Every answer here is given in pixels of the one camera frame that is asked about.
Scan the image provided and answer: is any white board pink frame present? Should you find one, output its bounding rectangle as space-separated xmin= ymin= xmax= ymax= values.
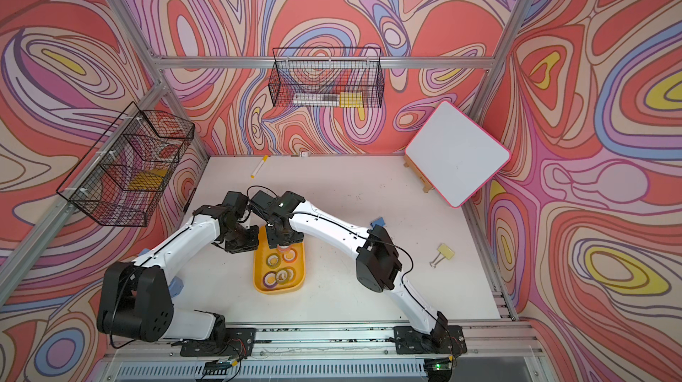
xmin=405 ymin=102 xmax=511 ymax=208

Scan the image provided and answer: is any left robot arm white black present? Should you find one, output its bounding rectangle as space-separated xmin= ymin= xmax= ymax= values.
xmin=97 ymin=205 xmax=259 ymax=356

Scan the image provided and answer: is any white yellow marker pen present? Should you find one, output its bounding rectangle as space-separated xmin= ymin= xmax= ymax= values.
xmin=250 ymin=155 xmax=270 ymax=179

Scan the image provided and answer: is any black wire basket left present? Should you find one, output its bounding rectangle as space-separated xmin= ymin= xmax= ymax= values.
xmin=56 ymin=103 xmax=195 ymax=227

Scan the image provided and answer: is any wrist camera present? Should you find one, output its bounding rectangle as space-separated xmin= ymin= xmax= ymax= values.
xmin=250 ymin=191 xmax=305 ymax=221
xmin=221 ymin=191 xmax=250 ymax=223

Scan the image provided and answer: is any black wire basket back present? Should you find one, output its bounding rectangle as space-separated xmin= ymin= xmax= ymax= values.
xmin=268 ymin=45 xmax=385 ymax=108

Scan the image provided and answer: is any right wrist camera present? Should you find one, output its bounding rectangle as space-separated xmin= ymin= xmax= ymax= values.
xmin=250 ymin=191 xmax=305 ymax=221

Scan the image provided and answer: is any yellow-green tape roll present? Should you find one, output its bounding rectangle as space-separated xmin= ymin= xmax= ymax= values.
xmin=266 ymin=253 xmax=281 ymax=269
xmin=276 ymin=268 xmax=291 ymax=284

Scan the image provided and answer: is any yellow plastic storage box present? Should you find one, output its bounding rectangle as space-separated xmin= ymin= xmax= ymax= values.
xmin=252 ymin=227 xmax=305 ymax=295

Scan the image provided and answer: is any blue cloth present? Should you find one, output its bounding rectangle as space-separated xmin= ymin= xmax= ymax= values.
xmin=134 ymin=249 xmax=188 ymax=298

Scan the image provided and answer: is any orange tape roll top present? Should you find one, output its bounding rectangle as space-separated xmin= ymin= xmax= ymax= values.
xmin=286 ymin=268 xmax=296 ymax=282

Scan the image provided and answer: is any blue binder clip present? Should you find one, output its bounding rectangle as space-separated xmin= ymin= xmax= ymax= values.
xmin=370 ymin=218 xmax=385 ymax=227

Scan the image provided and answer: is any wooden easel stand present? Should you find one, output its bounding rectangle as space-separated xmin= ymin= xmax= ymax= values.
xmin=403 ymin=156 xmax=433 ymax=194

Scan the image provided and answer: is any purple tape roll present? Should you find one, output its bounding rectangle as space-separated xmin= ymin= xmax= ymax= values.
xmin=262 ymin=272 xmax=278 ymax=290

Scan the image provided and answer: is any yellow item in left basket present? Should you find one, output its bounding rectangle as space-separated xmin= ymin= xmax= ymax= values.
xmin=126 ymin=169 xmax=168 ymax=192

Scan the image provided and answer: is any yellow binder clip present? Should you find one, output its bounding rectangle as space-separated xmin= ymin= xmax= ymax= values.
xmin=429 ymin=243 xmax=455 ymax=268

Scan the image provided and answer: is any yellow block in back basket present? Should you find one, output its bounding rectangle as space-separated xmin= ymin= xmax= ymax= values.
xmin=339 ymin=92 xmax=364 ymax=108

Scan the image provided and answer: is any black wire basket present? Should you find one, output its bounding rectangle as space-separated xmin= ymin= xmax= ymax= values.
xmin=56 ymin=103 xmax=195 ymax=227
xmin=268 ymin=45 xmax=385 ymax=108

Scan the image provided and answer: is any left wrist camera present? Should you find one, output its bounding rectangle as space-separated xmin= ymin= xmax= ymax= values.
xmin=221 ymin=191 xmax=250 ymax=223

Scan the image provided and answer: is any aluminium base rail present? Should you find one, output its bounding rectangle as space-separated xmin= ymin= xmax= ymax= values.
xmin=92 ymin=321 xmax=557 ymax=381

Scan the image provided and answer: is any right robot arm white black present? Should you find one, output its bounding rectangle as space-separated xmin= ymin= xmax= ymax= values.
xmin=259 ymin=201 xmax=465 ymax=358

